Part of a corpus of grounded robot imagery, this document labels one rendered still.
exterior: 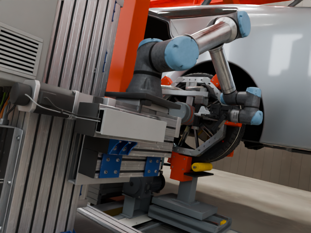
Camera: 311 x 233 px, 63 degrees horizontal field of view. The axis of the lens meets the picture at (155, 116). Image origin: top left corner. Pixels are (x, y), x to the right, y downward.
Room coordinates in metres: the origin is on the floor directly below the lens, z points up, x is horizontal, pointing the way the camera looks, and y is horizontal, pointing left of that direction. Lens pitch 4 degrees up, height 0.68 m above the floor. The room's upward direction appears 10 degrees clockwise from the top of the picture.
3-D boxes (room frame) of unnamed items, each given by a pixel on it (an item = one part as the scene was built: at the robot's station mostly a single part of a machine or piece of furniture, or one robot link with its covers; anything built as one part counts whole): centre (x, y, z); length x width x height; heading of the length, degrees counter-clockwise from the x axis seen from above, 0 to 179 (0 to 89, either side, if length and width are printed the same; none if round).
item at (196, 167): (1.80, -0.38, 0.51); 0.29 x 0.06 x 0.06; 146
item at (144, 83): (1.02, 0.06, 0.87); 0.15 x 0.15 x 0.10
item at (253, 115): (1.32, -0.49, 0.86); 0.11 x 0.08 x 0.09; 56
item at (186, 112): (1.72, -0.19, 0.85); 0.21 x 0.14 x 0.14; 146
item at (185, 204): (1.92, -0.32, 0.32); 0.40 x 0.30 x 0.28; 56
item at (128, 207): (1.94, -0.03, 0.26); 0.42 x 0.18 x 0.35; 146
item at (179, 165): (1.81, -0.25, 0.48); 0.16 x 0.12 x 0.17; 146
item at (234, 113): (1.36, -0.42, 0.85); 0.08 x 0.05 x 0.08; 146
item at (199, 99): (1.51, -0.26, 0.93); 0.09 x 0.05 x 0.05; 146
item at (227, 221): (1.89, -0.37, 0.13); 0.50 x 0.36 x 0.10; 56
